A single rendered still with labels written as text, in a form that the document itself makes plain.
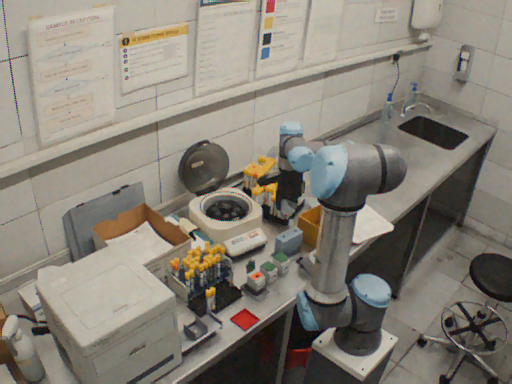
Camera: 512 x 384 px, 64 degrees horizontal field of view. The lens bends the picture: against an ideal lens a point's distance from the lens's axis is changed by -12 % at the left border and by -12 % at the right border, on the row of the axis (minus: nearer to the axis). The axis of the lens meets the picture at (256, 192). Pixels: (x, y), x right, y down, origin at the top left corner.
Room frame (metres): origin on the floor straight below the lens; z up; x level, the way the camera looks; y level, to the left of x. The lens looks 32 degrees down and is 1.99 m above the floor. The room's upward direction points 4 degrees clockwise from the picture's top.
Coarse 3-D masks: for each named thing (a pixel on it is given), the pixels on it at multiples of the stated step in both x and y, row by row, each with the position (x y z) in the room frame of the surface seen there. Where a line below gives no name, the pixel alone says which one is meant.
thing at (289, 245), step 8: (288, 232) 1.34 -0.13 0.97; (296, 232) 1.34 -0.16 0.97; (280, 240) 1.29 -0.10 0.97; (288, 240) 1.30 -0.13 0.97; (296, 240) 1.33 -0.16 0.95; (280, 248) 1.29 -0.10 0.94; (288, 248) 1.30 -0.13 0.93; (296, 248) 1.33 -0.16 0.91; (288, 256) 1.31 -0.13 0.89; (296, 256) 1.32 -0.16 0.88
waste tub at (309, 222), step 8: (312, 208) 1.51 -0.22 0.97; (320, 208) 1.54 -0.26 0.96; (304, 216) 1.47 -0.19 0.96; (312, 216) 1.51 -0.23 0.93; (320, 216) 1.53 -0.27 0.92; (304, 224) 1.43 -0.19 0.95; (312, 224) 1.40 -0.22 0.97; (304, 232) 1.42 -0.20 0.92; (312, 232) 1.40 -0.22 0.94; (304, 240) 1.42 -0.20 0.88; (312, 240) 1.39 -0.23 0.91
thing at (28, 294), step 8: (40, 272) 1.00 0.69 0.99; (48, 272) 1.01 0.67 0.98; (24, 288) 0.96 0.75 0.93; (32, 288) 0.97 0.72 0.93; (24, 296) 0.93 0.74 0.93; (32, 296) 0.93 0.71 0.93; (24, 304) 0.93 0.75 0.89; (32, 304) 0.90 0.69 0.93; (40, 304) 0.90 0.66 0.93; (32, 312) 0.89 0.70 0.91; (40, 312) 0.89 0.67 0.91
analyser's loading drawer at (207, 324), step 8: (208, 312) 0.96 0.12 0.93; (200, 320) 0.91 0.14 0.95; (208, 320) 0.94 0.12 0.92; (216, 320) 0.94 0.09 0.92; (184, 328) 0.89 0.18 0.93; (192, 328) 0.90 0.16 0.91; (200, 328) 0.91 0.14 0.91; (208, 328) 0.91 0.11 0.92; (216, 328) 0.91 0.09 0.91; (184, 336) 0.87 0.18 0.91; (192, 336) 0.86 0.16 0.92; (200, 336) 0.87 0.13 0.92; (184, 344) 0.84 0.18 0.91; (192, 344) 0.84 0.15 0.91
